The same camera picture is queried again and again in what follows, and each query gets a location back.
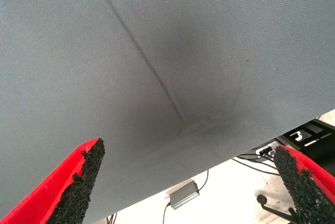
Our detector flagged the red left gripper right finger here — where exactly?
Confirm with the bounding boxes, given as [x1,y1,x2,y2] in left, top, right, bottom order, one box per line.
[273,144,335,224]

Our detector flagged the white power strip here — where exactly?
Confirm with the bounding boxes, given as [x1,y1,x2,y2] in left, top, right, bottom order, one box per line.
[255,141,280,156]

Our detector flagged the grey metal adapter box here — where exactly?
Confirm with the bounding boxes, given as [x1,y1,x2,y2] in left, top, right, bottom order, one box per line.
[169,178,201,211]

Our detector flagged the black office chair base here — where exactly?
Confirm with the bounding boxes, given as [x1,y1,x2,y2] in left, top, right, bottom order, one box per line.
[256,194,300,224]

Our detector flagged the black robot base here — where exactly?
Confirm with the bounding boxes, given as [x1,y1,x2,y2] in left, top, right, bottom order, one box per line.
[276,118,335,172]

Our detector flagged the thin black adapter cable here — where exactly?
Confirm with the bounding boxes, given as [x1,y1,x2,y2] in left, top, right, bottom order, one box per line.
[162,201,171,224]
[199,169,210,192]

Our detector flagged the dark grey table cloth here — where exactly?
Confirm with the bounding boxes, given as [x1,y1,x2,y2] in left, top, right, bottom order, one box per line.
[0,0,335,224]

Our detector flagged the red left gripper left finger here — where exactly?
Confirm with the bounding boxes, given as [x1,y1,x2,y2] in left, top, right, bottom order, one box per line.
[0,138,106,224]

